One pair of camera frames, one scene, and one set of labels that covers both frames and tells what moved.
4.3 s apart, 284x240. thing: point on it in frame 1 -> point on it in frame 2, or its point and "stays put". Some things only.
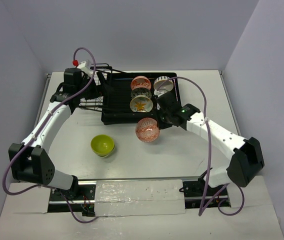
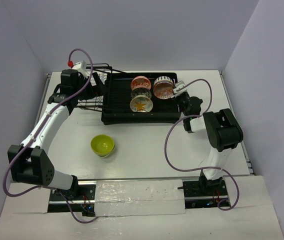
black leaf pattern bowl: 141,91 stays put
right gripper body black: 163,120 -> 183,102
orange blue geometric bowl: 147,130 -> 163,88
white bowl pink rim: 167,86 stays put
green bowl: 102,145 stays put
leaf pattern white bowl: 141,103 stays put
